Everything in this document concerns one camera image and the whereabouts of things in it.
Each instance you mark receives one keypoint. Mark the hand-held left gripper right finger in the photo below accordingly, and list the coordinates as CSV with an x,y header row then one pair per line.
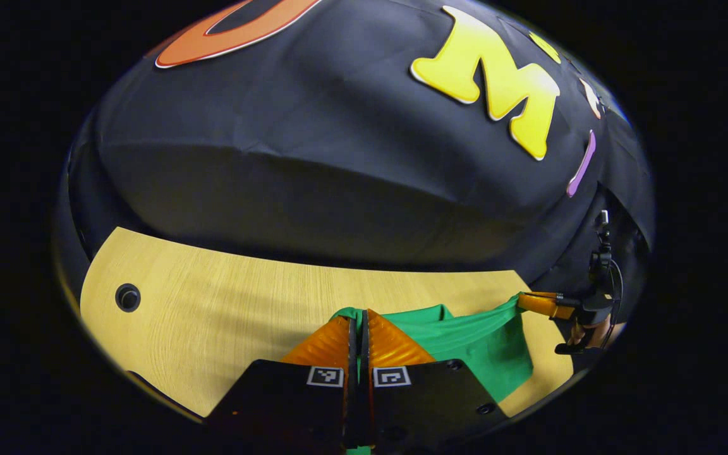
x,y
427,404

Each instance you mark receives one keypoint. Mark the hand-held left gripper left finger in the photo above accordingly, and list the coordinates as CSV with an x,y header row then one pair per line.
x,y
288,404

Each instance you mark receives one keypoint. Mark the green T-shirt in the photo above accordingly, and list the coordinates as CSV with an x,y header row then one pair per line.
x,y
484,347

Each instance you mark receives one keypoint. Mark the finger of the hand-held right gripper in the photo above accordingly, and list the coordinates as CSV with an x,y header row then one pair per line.
x,y
544,305

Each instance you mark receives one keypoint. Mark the black backdrop cloth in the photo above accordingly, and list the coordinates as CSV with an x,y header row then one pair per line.
x,y
339,189

